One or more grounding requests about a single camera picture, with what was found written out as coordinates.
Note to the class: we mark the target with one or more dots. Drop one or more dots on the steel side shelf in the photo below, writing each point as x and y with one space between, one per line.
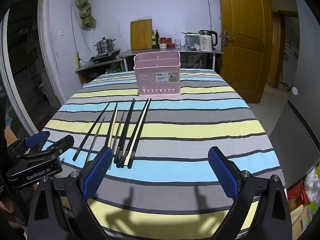
100 65

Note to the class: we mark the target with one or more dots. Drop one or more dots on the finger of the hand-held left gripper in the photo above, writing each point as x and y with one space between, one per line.
63 143
37 138

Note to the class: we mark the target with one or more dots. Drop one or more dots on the black induction cooker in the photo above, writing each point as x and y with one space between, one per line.
105 56

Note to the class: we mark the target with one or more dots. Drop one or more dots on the red lidded jar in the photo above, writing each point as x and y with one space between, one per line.
163 40
169 40

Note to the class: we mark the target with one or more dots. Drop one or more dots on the green oil bottle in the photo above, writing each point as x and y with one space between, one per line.
153 40

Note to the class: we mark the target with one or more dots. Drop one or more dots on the grey refrigerator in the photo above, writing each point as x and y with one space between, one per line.
307 80

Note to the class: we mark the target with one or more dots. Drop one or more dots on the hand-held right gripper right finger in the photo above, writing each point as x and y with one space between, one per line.
223 173

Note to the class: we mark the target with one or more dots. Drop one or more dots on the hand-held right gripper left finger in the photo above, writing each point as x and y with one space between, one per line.
97 171

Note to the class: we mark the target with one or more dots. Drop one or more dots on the clear drinking glass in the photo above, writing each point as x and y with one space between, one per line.
177 43

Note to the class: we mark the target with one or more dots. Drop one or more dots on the clear plastic storage container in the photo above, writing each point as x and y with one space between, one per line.
191 40

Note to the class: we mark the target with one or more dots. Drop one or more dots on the steel kitchen counter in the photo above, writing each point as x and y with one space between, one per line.
172 52

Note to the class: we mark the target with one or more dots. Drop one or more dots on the striped tablecloth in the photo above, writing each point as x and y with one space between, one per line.
187 130

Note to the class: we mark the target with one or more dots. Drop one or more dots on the wooden cutting board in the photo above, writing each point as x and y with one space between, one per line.
141 34

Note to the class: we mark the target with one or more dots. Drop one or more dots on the white condiment jar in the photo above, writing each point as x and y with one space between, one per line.
163 46

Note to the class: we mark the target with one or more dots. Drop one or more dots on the red lidded tin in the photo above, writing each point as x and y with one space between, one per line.
171 45

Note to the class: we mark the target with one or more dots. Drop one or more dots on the pink plastic utensil basket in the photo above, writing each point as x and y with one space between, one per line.
150 80

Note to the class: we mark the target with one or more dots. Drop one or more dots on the white plastic bag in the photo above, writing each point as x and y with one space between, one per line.
313 182

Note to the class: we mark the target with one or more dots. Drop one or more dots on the white wall switch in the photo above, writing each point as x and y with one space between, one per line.
60 32

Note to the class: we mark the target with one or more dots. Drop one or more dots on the row of mixed chopsticks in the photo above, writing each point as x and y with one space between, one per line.
127 127

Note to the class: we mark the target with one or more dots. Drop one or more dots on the dark sauce bottle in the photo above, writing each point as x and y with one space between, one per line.
157 38

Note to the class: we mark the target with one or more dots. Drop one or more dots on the glass sliding door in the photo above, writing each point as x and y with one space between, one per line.
22 67

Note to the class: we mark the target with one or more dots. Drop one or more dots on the steel steamer pot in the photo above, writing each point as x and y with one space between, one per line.
105 45

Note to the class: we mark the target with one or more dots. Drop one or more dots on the red printed box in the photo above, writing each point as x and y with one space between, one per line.
296 195

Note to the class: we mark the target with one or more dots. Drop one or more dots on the wooden door frame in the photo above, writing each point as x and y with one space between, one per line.
281 47

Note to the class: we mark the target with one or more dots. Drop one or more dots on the green hanging cloth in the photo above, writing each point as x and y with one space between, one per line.
86 7

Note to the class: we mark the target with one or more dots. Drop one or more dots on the white electric kettle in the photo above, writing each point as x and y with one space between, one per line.
207 40

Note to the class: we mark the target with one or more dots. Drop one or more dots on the beige power strip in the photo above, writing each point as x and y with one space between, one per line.
77 60

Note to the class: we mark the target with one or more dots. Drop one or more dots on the wooden door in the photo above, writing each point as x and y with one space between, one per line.
245 42

